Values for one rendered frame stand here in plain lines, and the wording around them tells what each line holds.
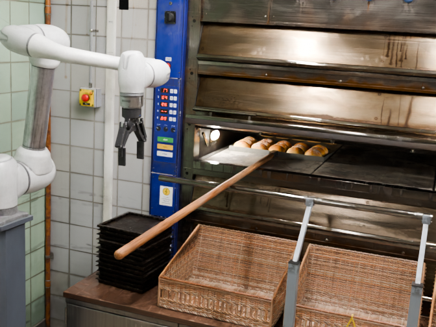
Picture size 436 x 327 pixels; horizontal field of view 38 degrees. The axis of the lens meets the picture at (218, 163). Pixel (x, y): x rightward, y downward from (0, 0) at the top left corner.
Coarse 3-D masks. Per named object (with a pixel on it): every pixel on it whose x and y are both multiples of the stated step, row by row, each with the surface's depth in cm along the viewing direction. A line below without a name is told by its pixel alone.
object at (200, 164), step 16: (208, 160) 329; (256, 176) 316; (272, 176) 313; (288, 176) 310; (304, 176) 307; (320, 176) 307; (368, 192) 297; (384, 192) 295; (400, 192) 292; (416, 192) 290; (432, 192) 289
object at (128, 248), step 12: (264, 156) 333; (252, 168) 307; (228, 180) 277; (216, 192) 260; (192, 204) 237; (180, 216) 225; (156, 228) 208; (132, 240) 195; (144, 240) 199; (120, 252) 186
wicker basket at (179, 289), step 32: (192, 256) 324; (224, 256) 322; (256, 256) 317; (288, 256) 311; (160, 288) 289; (192, 288) 284; (224, 288) 315; (256, 288) 315; (224, 320) 280; (256, 320) 275
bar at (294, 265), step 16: (160, 176) 293; (240, 192) 280; (256, 192) 277; (272, 192) 275; (352, 208) 263; (368, 208) 261; (384, 208) 259; (304, 224) 264; (288, 272) 254; (288, 288) 255; (416, 288) 237; (288, 304) 257; (416, 304) 238; (288, 320) 258; (416, 320) 239
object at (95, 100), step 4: (80, 88) 334; (84, 88) 334; (88, 88) 333; (92, 88) 333; (96, 88) 334; (100, 88) 337; (80, 92) 334; (84, 92) 334; (88, 92) 333; (92, 92) 332; (96, 92) 333; (100, 92) 337; (80, 96) 335; (92, 96) 332; (96, 96) 333; (100, 96) 337; (80, 100) 335; (88, 100) 333; (92, 100) 333; (96, 100) 334; (100, 100) 338; (80, 104) 336; (84, 104) 335; (88, 104) 334; (92, 104) 333; (96, 104) 334; (100, 104) 338
